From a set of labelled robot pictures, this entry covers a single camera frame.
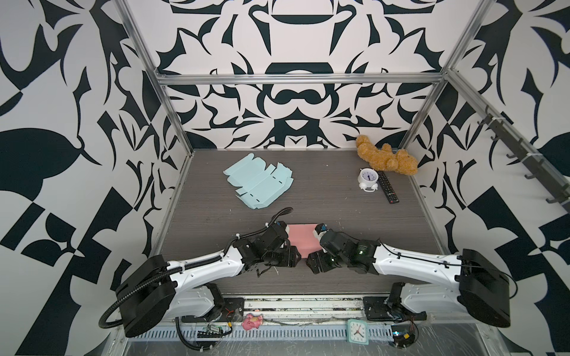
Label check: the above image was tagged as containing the pink paper box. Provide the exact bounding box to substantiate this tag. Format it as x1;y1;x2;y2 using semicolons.
286;224;322;259

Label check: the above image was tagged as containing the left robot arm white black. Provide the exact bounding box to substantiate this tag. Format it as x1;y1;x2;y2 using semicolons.
98;221;301;338

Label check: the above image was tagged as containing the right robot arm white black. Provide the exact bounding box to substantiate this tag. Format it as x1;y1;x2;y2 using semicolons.
307;224;513;328

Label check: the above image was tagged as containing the light blue flat paper box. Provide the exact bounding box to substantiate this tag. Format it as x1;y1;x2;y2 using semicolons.
224;153;294;209

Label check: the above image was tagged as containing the black remote control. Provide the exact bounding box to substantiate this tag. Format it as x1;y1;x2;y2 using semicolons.
378;171;399;204

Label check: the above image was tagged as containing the pink small toy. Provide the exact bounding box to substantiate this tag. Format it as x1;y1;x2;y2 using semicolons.
241;314;264;331

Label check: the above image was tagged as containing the white alarm clock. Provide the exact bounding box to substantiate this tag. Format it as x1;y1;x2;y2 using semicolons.
357;169;379;192

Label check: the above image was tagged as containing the teal square clock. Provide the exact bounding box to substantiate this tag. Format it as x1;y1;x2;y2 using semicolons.
347;319;369;345

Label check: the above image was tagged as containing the small circuit board left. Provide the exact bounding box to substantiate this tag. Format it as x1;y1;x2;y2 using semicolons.
196;323;233;338

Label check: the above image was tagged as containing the small circuit board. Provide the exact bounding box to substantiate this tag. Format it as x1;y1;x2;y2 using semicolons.
196;323;233;338
390;323;419;349

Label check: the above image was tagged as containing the brown teddy bear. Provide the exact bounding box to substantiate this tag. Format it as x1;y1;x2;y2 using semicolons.
356;135;418;176

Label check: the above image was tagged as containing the small circuit board right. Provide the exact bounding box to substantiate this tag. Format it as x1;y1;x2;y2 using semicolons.
390;323;419;349

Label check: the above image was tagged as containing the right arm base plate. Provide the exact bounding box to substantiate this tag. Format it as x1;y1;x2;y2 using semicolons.
362;297;428;323

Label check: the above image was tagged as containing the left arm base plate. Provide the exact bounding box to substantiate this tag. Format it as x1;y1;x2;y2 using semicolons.
181;298;245;323

